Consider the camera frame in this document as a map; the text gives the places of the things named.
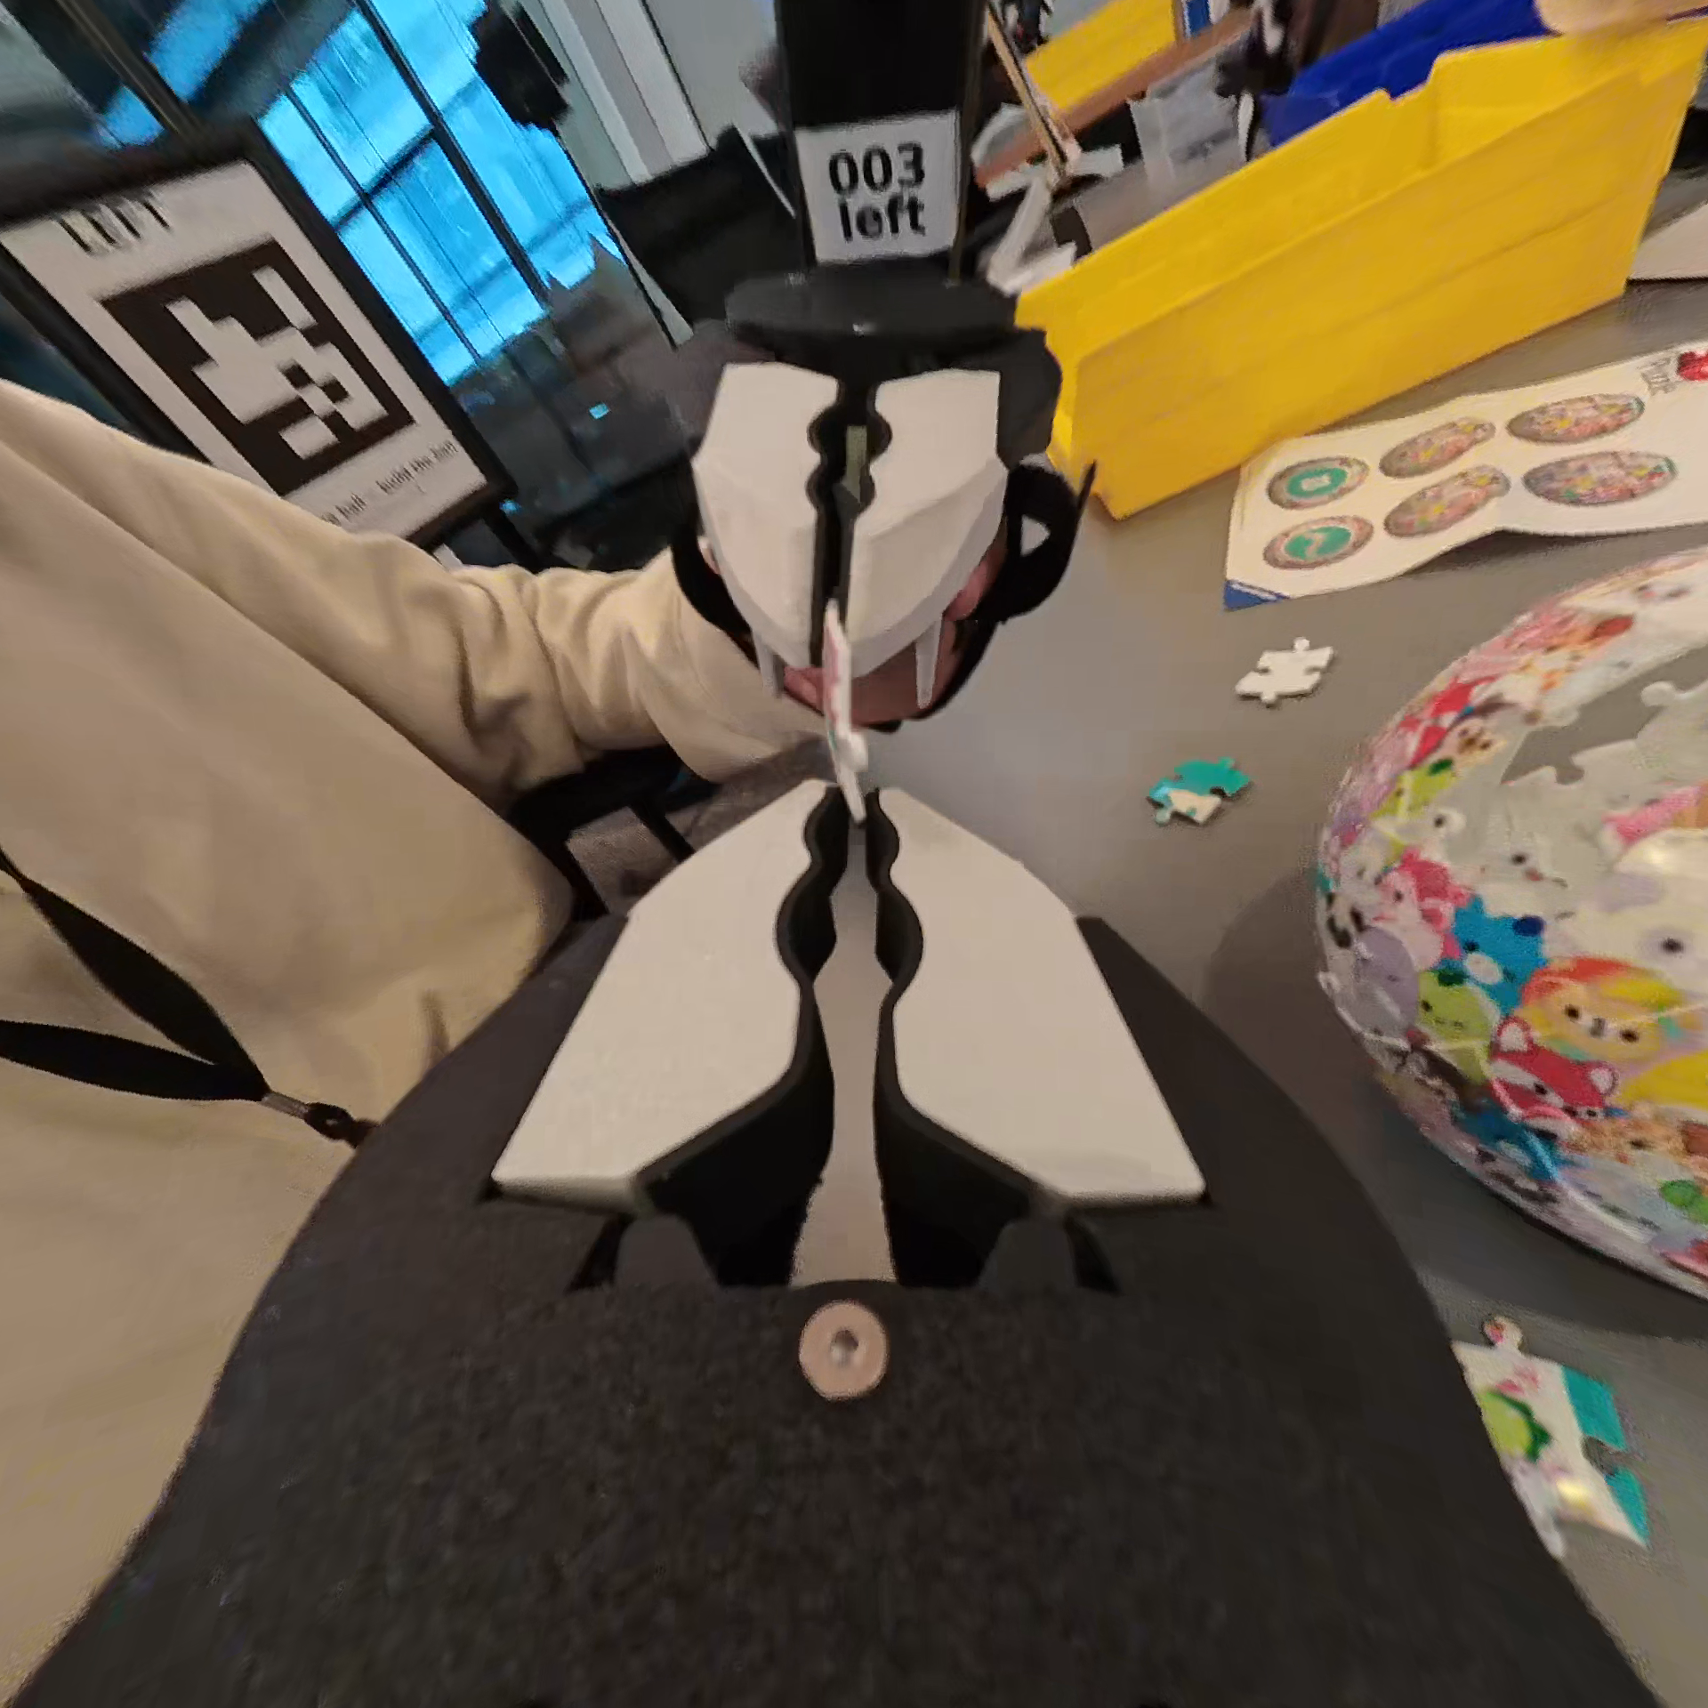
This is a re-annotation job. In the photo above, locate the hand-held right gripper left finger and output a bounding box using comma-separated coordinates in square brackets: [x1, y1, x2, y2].
[488, 784, 840, 1290]

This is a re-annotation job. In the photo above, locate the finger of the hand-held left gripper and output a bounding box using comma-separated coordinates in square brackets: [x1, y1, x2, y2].
[691, 362, 832, 672]
[843, 369, 1010, 678]

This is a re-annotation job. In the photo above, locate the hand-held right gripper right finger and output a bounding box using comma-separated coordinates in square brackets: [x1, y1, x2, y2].
[865, 786, 1209, 1290]

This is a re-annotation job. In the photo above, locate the colourful puzzle piece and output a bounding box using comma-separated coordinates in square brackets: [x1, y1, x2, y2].
[817, 600, 879, 825]
[1452, 1314, 1651, 1559]

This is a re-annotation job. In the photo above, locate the colourful puzzle ball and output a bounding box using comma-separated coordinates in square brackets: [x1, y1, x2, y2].
[1313, 547, 1708, 1303]

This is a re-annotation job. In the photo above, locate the person's left forearm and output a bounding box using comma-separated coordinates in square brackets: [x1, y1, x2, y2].
[0, 376, 835, 815]

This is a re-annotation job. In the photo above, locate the teal and white puzzle piece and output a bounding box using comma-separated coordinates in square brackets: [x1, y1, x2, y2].
[1145, 757, 1256, 825]

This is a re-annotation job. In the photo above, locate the paper sheet with ball pictures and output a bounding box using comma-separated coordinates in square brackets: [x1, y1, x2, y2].
[1224, 344, 1708, 612]

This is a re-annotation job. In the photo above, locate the person's left hand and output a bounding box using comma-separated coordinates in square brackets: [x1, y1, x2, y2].
[784, 545, 1005, 733]

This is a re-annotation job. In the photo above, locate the black chair armrest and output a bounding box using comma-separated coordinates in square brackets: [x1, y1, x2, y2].
[507, 746, 697, 924]

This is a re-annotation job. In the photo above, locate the yellow plastic bin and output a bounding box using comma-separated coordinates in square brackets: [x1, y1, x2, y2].
[1014, 14, 1708, 522]

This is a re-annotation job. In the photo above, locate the window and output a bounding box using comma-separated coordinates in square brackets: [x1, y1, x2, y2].
[134, 0, 668, 389]

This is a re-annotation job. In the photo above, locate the black framed sign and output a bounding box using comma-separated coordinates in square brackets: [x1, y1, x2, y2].
[0, 126, 522, 549]

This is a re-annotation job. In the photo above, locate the person's beige sweatshirt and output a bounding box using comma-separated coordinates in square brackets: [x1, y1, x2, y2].
[0, 786, 590, 1669]

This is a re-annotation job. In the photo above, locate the blue plastic bin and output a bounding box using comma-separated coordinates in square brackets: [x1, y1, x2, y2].
[1261, 0, 1549, 149]

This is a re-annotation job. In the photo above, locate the black lanyard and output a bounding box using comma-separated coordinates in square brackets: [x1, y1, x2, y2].
[0, 846, 376, 1148]

